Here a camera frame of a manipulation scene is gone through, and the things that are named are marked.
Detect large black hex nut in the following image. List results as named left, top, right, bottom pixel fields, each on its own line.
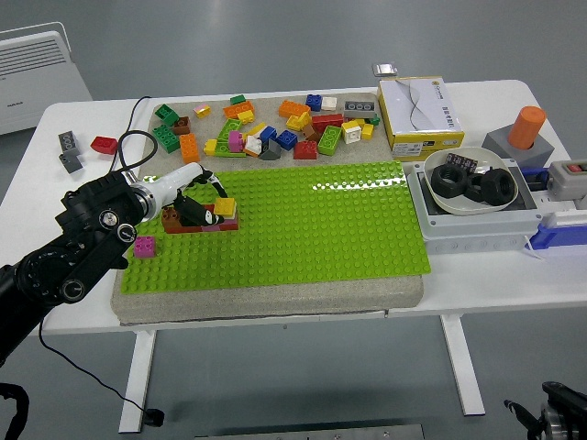
left=479, top=168, right=518, bottom=206
left=462, top=172, right=486, bottom=203
left=429, top=164, right=469, bottom=199

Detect long lime toy brick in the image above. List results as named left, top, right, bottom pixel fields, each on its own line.
left=216, top=117, right=244, bottom=143
left=317, top=125, right=343, bottom=157

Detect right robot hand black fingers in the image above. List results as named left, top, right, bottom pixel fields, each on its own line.
left=502, top=398, right=546, bottom=435

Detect thin black power cord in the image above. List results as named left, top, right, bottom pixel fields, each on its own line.
left=38, top=94, right=153, bottom=416

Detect dark purple packet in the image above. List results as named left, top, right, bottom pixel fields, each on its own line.
left=445, top=152, right=479, bottom=174

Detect white and yellow cardboard box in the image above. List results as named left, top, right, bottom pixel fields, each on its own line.
left=376, top=75, right=466, bottom=161

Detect orange cylinder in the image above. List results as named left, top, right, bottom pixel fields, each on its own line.
left=507, top=105, right=548, bottom=150

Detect grey switch box red button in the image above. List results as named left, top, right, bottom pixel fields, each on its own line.
left=547, top=159, right=587, bottom=205

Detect flat lime toy plate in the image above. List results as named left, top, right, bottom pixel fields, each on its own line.
left=214, top=140, right=248, bottom=159

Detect white panel heater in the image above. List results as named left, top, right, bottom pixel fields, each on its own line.
left=0, top=21, right=94, bottom=137

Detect white cable tie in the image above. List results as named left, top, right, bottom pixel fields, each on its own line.
left=524, top=236, right=546, bottom=261

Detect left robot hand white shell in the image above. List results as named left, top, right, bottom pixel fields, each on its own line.
left=153, top=161, right=229, bottom=227

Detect long orange toy brick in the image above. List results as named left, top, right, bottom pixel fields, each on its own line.
left=223, top=101, right=256, bottom=120
left=278, top=99, right=312, bottom=119
left=179, top=133, right=202, bottom=165

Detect magenta toy brick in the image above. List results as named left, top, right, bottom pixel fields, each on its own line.
left=133, top=235, right=158, bottom=259

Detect grey foam mat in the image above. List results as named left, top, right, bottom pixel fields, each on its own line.
left=111, top=93, right=426, bottom=326

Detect long grey toy brick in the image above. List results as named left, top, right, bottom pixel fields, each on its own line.
left=343, top=100, right=378, bottom=120

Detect blue clamp part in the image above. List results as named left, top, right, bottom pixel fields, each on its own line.
left=521, top=165, right=551, bottom=193

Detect green toy baseplate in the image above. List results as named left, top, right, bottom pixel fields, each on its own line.
left=119, top=160, right=433, bottom=297

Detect yellow and white toy brick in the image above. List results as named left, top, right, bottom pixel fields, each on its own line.
left=341, top=119, right=364, bottom=146

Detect white table leg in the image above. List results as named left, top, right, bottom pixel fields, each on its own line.
left=438, top=314, right=486, bottom=417
left=117, top=328, right=158, bottom=435

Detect grey junction box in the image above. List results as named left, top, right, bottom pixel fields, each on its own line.
left=405, top=158, right=545, bottom=257

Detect blue and white device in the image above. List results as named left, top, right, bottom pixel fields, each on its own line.
left=526, top=213, right=587, bottom=251

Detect white bowl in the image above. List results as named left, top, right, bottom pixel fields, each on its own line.
left=422, top=146, right=520, bottom=216

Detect grey sloped toy brick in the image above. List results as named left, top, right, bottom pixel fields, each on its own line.
left=259, top=138, right=283, bottom=161

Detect grey block with hole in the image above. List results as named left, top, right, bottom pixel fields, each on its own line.
left=481, top=124, right=555, bottom=170

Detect dark green toy brick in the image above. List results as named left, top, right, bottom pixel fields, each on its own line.
left=154, top=104, right=181, bottom=127

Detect long green toy brick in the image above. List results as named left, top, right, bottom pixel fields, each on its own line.
left=151, top=124, right=182, bottom=154

